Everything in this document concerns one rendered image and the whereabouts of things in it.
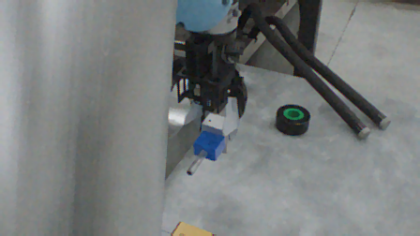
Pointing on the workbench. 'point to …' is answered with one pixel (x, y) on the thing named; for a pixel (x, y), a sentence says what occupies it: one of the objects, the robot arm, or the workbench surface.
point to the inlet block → (210, 141)
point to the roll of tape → (292, 120)
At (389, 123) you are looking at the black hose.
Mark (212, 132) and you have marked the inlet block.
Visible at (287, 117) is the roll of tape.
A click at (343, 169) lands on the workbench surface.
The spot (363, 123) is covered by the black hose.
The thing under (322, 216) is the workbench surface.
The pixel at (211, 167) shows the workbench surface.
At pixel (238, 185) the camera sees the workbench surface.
